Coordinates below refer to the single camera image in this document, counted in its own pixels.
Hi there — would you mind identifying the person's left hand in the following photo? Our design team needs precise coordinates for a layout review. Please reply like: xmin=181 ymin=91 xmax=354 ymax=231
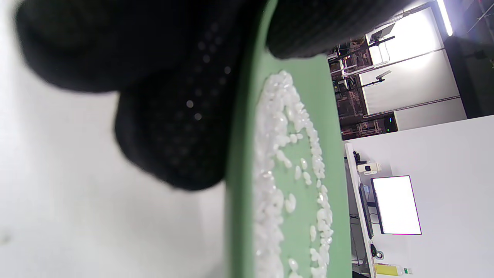
xmin=15 ymin=0 xmax=415 ymax=192

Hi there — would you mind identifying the green plate with rice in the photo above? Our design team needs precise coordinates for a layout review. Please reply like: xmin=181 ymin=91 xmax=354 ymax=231
xmin=224 ymin=0 xmax=352 ymax=278

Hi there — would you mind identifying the cluttered metal shelf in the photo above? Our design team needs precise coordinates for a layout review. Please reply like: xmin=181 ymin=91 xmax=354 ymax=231
xmin=327 ymin=37 xmax=398 ymax=140

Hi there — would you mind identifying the white partition panel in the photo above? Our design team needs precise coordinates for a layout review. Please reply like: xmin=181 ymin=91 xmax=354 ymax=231
xmin=357 ymin=6 xmax=467 ymax=131

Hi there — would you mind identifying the white-screen monitor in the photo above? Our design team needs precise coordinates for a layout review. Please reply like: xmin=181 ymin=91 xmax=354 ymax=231
xmin=370 ymin=175 xmax=422 ymax=236

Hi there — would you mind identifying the ceiling light bar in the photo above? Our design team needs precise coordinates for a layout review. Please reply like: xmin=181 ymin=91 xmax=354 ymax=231
xmin=436 ymin=0 xmax=454 ymax=37

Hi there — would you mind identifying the yellow bottle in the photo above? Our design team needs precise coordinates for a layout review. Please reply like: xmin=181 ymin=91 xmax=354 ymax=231
xmin=374 ymin=263 xmax=413 ymax=276

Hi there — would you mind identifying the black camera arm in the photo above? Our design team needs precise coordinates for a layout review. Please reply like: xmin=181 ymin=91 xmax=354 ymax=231
xmin=363 ymin=69 xmax=392 ymax=88

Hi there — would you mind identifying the white camera device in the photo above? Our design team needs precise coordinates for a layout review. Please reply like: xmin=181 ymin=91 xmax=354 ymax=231
xmin=356 ymin=161 xmax=382 ymax=173

